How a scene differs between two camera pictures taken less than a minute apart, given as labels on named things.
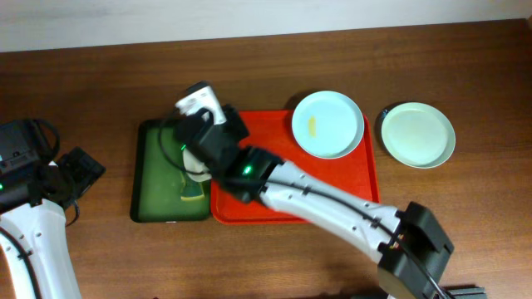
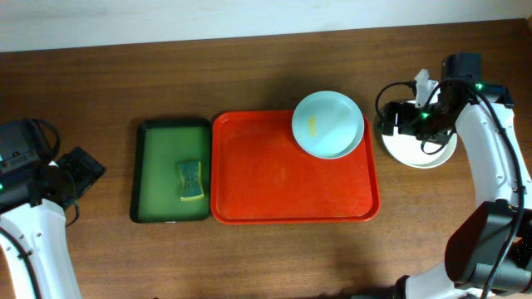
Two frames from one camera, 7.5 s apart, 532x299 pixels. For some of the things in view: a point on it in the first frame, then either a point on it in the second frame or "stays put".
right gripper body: [227, 130] -> [425, 122]
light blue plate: [327, 124] stays put
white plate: [194, 165] -> [406, 148]
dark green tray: [158, 165] stays put
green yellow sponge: [192, 190] stays put
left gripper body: [83, 167] stays put
